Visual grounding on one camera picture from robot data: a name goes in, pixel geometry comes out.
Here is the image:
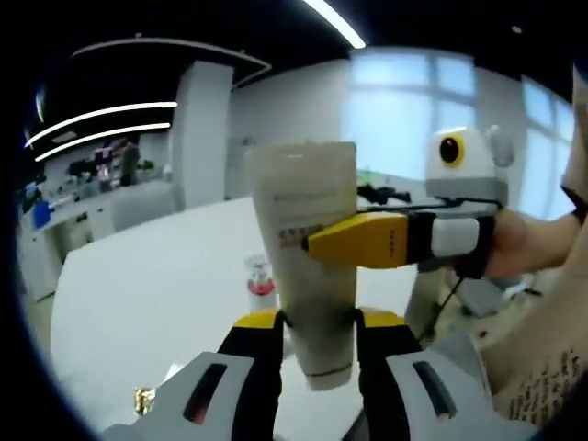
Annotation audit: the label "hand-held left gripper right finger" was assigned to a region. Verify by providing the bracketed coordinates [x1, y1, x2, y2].
[354, 306, 511, 441]

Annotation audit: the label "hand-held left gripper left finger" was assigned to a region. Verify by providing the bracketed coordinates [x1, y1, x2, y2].
[101, 309, 285, 441]

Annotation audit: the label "white skincare tube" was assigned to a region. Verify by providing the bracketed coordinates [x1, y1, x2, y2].
[244, 141, 360, 392]

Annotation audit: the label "white skincare bottle red band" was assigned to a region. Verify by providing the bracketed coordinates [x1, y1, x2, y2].
[243, 254, 278, 316]

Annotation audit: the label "gold skincare sachet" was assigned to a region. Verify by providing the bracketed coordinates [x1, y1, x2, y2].
[133, 387, 158, 416]

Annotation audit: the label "person's right hand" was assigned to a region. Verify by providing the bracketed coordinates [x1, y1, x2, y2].
[485, 206, 579, 280]

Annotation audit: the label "large window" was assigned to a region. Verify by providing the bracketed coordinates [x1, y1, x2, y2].
[347, 45, 578, 222]

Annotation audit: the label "black wristband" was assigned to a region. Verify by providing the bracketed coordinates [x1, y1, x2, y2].
[559, 182, 588, 217]

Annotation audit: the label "person's beige printed shirt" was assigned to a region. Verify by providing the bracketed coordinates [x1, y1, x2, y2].
[477, 264, 588, 435]

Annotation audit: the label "long ceiling light strip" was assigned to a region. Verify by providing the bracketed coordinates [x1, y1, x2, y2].
[302, 0, 368, 50]

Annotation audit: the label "white low cabinet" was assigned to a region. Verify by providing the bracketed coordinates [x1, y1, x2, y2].
[108, 180, 176, 232]

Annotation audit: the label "curved ceiling light strip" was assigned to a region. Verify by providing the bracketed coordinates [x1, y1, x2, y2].
[35, 122, 173, 163]
[24, 101, 179, 149]

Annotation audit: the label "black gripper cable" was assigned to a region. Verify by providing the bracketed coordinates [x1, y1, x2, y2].
[429, 274, 466, 335]

